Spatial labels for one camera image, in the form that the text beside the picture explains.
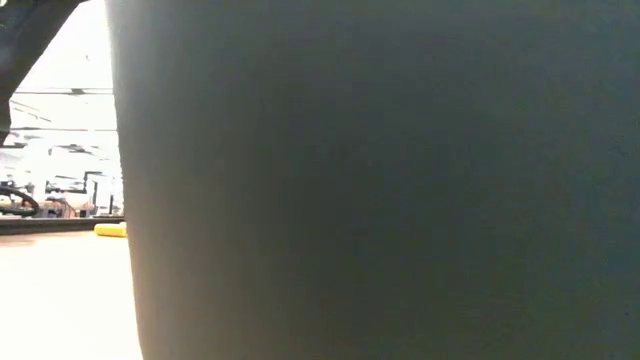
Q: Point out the teal plastic bin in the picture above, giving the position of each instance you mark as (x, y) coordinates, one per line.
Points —
(375, 200)

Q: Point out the black aluminium table frame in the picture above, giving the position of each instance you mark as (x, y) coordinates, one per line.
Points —
(40, 226)

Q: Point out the yellow block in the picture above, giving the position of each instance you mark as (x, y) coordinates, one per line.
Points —
(110, 230)

